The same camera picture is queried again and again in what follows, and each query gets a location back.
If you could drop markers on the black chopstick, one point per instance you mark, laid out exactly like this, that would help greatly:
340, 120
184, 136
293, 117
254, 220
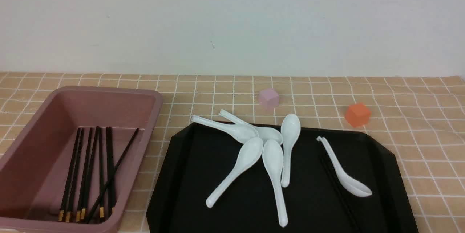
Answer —
82, 196
345, 205
110, 171
101, 209
64, 201
76, 163
89, 175

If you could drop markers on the white spoon far left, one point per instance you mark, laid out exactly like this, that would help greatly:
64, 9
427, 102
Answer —
240, 132

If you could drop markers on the purple cube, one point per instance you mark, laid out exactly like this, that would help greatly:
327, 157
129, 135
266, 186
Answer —
268, 98

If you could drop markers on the white spoon lower left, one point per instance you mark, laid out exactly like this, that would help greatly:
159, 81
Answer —
248, 155

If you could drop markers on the white spoon upright centre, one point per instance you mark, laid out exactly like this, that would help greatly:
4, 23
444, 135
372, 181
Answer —
290, 131

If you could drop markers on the white spoon centre long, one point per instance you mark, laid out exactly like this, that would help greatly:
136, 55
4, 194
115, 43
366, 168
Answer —
273, 160

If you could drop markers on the black plastic tray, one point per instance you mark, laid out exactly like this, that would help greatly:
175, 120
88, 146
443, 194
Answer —
199, 158

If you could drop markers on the orange cube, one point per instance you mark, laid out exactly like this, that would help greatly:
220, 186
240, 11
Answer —
357, 115

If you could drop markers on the white spoon right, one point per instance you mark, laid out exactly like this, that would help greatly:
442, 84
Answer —
352, 185

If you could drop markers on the checked tan tablecloth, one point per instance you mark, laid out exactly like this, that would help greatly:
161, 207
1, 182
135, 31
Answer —
420, 120

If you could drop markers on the pink plastic bin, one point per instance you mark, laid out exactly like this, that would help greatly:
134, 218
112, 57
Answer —
35, 167

